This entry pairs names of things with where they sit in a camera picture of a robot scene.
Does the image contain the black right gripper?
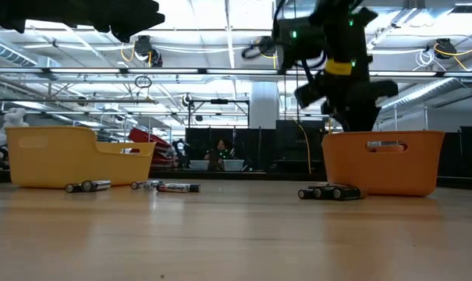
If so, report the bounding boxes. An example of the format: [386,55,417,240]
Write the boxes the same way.
[321,73,399,133]

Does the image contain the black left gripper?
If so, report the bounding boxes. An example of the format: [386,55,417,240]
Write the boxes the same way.
[0,0,166,44]

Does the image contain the yellow plastic bin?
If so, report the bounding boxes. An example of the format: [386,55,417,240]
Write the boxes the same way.
[5,125,158,190]

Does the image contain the orange plastic bin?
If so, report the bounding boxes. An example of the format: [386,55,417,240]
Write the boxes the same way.
[321,130,446,197]

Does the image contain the yellow tape band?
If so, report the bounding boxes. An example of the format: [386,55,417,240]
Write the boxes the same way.
[324,58,354,76]

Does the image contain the black partition panel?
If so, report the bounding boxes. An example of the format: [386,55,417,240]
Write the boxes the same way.
[438,125,472,180]
[183,119,326,175]

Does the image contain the red shelf bins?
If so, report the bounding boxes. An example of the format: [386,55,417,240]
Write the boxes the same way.
[126,127,174,169]

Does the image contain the clear plastic box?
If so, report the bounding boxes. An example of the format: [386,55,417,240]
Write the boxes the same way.
[188,159,211,172]
[222,158,245,173]

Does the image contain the person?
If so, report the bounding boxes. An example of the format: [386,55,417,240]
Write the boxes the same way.
[204,138,239,172]

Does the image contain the white robot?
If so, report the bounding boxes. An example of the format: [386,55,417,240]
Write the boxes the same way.
[0,107,30,148]

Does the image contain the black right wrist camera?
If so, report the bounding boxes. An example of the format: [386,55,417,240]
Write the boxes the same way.
[293,75,327,109]

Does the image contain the yellow hanging cable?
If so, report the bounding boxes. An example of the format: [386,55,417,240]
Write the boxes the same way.
[292,119,313,176]

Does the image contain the silver ventilation duct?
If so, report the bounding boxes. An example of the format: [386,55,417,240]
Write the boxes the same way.
[375,76,472,118]

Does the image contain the black aluminium table frame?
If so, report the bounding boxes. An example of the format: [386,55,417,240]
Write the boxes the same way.
[0,167,472,191]

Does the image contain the black gantry frame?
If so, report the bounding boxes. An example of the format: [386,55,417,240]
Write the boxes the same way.
[186,98,251,130]

